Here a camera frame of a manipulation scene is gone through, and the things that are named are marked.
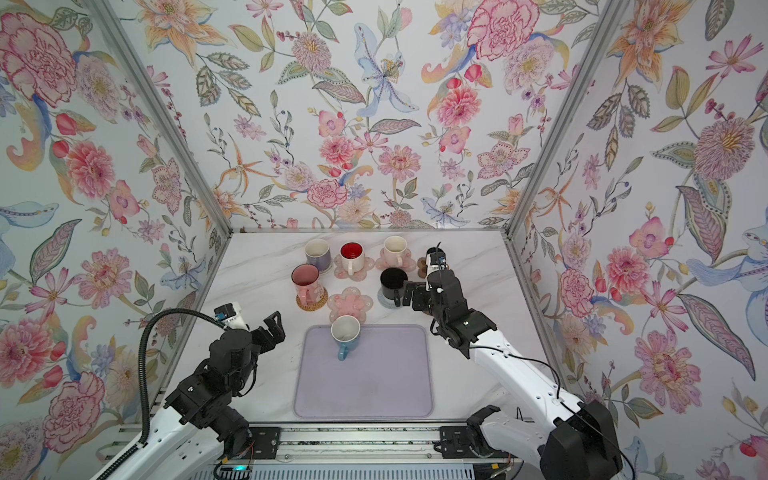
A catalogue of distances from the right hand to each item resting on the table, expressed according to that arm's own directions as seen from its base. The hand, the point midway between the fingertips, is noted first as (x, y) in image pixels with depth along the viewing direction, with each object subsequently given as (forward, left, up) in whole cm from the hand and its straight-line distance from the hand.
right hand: (419, 281), depth 81 cm
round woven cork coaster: (+2, +33, -18) cm, 38 cm away
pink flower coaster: (+15, +19, -19) cm, 31 cm away
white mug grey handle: (+22, +35, -14) cm, 44 cm away
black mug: (+8, +7, -11) cm, 15 cm away
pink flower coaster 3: (+5, +22, -20) cm, 30 cm away
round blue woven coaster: (+4, +9, -18) cm, 20 cm away
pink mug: (+5, +34, -9) cm, 35 cm away
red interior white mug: (+21, +22, -14) cm, 34 cm away
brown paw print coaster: (+21, -3, -20) cm, 29 cm away
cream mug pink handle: (+23, +7, -12) cm, 27 cm away
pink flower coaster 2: (+22, +2, -19) cm, 29 cm away
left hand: (-12, +38, -3) cm, 40 cm away
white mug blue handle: (-7, +21, -16) cm, 27 cm away
